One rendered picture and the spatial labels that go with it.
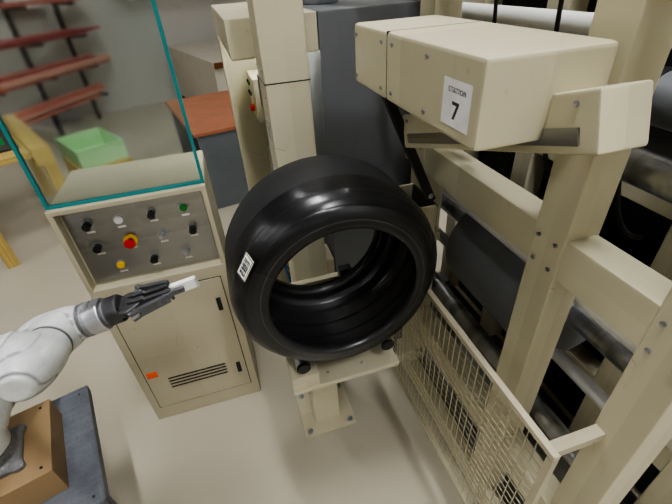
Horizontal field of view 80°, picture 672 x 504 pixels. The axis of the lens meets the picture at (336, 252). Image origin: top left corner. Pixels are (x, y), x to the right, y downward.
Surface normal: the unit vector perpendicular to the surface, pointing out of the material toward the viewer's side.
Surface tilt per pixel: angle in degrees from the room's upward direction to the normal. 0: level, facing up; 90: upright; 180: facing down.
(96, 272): 90
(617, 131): 72
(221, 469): 0
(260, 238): 57
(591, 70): 90
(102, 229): 90
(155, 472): 0
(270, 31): 90
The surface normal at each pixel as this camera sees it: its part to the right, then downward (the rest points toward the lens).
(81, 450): -0.06, -0.81
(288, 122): 0.29, 0.54
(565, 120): -0.95, 0.22
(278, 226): -0.21, -0.07
